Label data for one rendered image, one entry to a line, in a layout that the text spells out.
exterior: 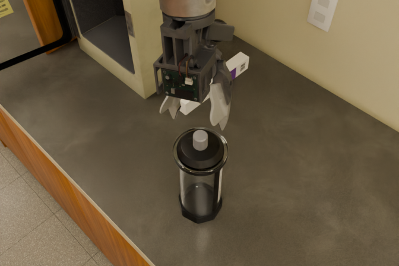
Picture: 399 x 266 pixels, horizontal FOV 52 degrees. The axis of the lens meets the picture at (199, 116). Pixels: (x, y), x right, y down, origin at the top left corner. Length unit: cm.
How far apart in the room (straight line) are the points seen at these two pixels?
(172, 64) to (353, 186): 65
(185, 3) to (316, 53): 78
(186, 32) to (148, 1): 50
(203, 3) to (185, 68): 9
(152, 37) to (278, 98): 40
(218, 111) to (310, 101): 62
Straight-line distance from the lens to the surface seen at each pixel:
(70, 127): 116
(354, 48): 118
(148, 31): 105
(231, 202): 99
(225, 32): 64
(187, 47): 56
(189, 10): 52
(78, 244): 203
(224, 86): 62
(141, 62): 109
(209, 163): 76
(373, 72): 119
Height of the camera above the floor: 181
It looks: 50 degrees down
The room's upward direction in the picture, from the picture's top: straight up
